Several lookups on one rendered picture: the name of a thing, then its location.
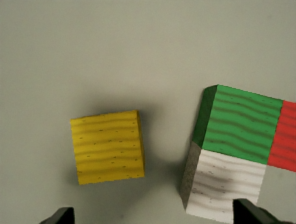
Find white wood-grain cube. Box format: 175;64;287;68
179;141;266;224

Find green cube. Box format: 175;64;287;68
192;84;283;165

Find red cube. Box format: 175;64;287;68
267;100;296;172

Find yellow cube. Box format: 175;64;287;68
70;110;146;185

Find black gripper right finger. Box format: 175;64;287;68
232;198;296;224

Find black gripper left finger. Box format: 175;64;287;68
39;207;75;224

